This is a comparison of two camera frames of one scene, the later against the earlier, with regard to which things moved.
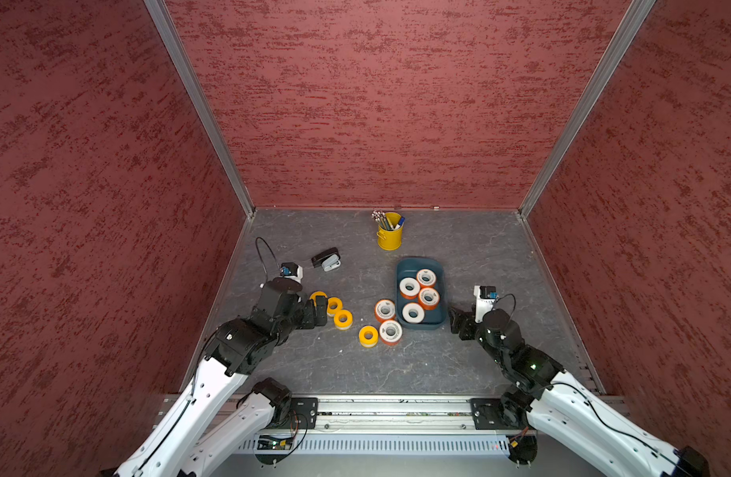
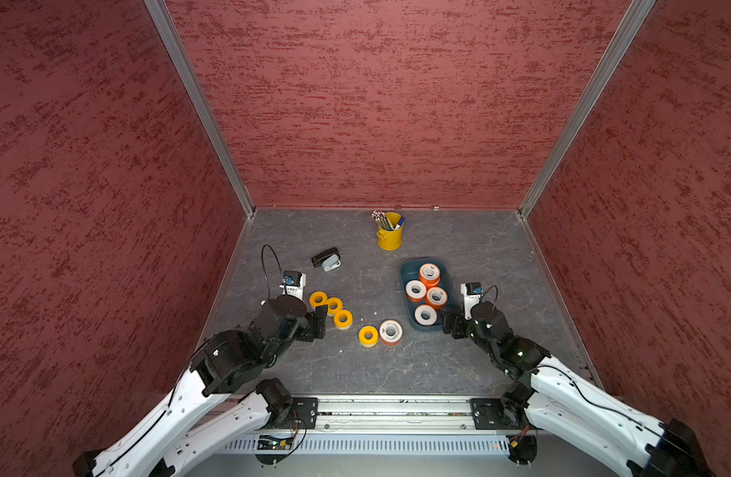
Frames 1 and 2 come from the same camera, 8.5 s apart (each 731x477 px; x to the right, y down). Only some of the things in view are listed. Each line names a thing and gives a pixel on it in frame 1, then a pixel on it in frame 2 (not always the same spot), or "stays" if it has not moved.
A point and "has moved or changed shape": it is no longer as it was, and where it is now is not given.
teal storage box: (408, 267) has moved or changed shape
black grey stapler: (328, 259) stays
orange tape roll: (384, 310) -> (429, 273)
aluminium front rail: (374, 412) stays
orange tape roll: (413, 312) -> (425, 308)
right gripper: (466, 319) stays
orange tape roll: (428, 298) has moved or changed shape
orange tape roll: (409, 288) has moved or changed shape
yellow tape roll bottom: (371, 342) stays
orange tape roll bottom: (390, 332) stays
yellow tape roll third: (343, 319) stays
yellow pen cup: (390, 239) stays
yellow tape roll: (315, 294) stays
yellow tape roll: (334, 304) stays
